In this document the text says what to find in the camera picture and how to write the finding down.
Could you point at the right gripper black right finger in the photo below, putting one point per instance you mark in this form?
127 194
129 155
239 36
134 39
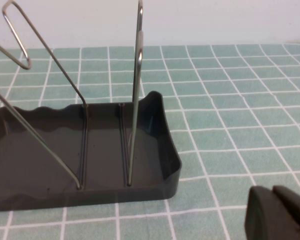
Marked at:
297 210

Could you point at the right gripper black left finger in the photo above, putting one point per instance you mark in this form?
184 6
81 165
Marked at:
262 217

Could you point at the green tiled table mat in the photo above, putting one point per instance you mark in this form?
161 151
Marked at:
227 125

